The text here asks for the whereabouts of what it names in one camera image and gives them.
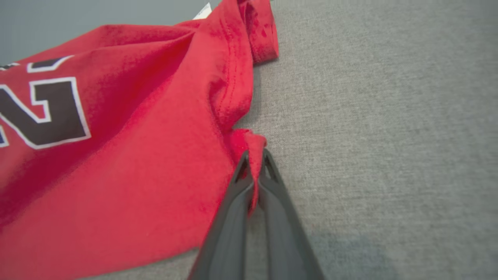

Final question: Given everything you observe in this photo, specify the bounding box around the red t-shirt with black letters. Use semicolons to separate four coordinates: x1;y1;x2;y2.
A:
0;0;280;280

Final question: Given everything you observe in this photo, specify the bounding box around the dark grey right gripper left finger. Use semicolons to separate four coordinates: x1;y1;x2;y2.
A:
189;151;255;280

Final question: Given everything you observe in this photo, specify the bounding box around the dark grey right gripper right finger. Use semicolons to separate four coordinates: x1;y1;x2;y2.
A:
258;149;325;280

